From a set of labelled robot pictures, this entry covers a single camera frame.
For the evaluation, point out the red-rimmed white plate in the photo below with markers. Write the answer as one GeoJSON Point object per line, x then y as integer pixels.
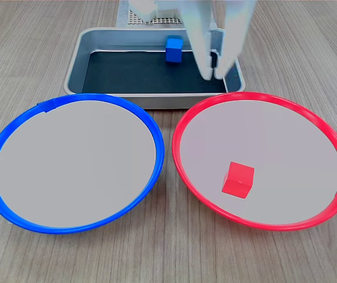
{"type": "Point", "coordinates": [274, 141]}

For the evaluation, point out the black tray mat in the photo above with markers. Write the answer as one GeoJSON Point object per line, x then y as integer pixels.
{"type": "Point", "coordinates": [142, 73]}

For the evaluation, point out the pale perforated base plate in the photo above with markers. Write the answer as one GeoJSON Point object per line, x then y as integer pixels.
{"type": "Point", "coordinates": [165, 20]}

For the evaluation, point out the blue-rimmed white plate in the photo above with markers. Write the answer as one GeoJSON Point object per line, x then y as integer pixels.
{"type": "Point", "coordinates": [74, 165]}

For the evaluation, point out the red cube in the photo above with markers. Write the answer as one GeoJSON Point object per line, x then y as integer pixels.
{"type": "Point", "coordinates": [237, 180]}

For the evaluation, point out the steel tray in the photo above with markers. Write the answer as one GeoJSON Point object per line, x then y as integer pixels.
{"type": "Point", "coordinates": [109, 39]}

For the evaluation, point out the blue cube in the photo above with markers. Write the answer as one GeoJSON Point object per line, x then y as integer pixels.
{"type": "Point", "coordinates": [173, 50]}

